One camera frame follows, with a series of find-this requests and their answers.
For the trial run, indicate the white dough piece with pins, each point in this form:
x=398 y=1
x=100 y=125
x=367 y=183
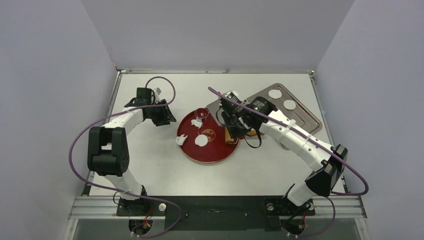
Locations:
x=180 y=140

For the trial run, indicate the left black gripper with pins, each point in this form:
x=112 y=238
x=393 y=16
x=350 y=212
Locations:
x=166 y=117

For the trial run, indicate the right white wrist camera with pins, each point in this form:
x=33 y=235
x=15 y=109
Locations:
x=232 y=95

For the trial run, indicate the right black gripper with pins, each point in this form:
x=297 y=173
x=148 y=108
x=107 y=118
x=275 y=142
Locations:
x=234 y=124

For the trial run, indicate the round cut dough wrapper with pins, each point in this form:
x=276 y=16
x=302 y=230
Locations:
x=201 y=140

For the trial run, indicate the torn white dough scrap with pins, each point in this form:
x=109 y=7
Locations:
x=198 y=123

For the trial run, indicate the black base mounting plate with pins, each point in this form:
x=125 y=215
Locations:
x=269 y=212

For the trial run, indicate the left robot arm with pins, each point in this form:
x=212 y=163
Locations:
x=108 y=151

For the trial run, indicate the rectangular steel tray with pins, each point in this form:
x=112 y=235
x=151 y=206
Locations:
x=301 y=114

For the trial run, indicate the round red lacquer tray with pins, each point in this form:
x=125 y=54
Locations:
x=216 y=149

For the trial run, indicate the aluminium frame rail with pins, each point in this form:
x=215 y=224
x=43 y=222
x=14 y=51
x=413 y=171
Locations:
x=103 y=207

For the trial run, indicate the white dumpling wrapper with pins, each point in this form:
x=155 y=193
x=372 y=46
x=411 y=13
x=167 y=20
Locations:
x=289 y=105
x=275 y=93

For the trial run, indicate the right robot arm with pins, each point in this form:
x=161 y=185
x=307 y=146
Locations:
x=265 y=118

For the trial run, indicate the wooden dough roller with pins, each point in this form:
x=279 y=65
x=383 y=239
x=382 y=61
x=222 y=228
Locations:
x=228 y=139

